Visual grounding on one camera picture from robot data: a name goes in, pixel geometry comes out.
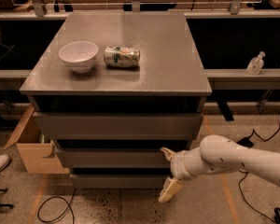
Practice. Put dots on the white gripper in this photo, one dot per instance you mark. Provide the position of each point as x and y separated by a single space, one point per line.
177 164

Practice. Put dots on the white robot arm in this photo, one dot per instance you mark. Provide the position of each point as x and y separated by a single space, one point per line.
216 155

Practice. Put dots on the grey drawer cabinet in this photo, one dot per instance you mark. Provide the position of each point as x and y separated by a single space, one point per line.
112 89

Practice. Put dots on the grey top drawer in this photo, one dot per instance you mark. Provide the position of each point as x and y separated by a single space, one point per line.
119 126

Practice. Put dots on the open cardboard box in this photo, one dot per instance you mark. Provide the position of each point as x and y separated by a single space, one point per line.
37 154

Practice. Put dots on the black plug bottom right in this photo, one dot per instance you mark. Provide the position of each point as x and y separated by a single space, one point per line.
277 215

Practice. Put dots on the crushed green drink can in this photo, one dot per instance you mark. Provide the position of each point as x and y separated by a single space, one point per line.
122 57

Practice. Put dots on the grey side bench right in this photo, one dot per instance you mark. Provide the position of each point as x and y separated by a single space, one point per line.
239 79

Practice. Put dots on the grey side bench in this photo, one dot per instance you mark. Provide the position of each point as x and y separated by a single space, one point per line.
11 80
239 79

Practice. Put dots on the clear hand sanitizer bottle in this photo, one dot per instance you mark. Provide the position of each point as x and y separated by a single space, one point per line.
256 63

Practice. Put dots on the white ceramic bowl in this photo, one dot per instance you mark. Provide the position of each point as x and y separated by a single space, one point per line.
79 56

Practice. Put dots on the grey side bench left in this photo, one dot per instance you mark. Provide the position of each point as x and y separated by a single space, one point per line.
11 80

